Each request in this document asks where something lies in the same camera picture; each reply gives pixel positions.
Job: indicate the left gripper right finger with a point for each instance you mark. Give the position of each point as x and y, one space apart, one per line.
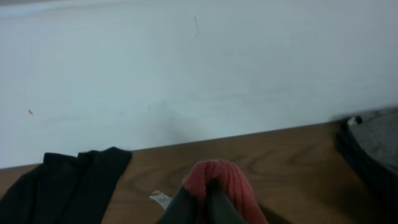
220 210

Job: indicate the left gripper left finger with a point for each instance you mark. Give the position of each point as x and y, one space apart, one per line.
183 209

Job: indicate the red orange t-shirt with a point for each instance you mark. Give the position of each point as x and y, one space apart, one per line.
233 182

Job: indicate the black t-shirt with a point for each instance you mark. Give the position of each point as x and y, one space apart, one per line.
65 189

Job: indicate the folded dark blue jeans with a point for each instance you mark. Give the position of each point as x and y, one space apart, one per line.
380 180

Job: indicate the folded grey garment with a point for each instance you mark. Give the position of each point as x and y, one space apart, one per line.
376 134

